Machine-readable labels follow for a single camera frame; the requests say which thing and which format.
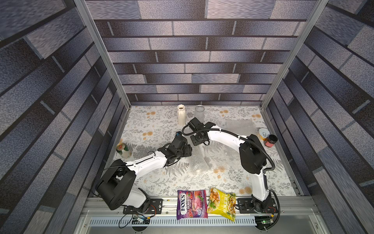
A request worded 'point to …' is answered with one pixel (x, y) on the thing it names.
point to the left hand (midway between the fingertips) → (190, 148)
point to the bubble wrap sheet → (241, 127)
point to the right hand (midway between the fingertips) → (196, 138)
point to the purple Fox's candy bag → (192, 204)
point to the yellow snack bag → (221, 203)
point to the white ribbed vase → (181, 115)
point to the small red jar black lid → (271, 140)
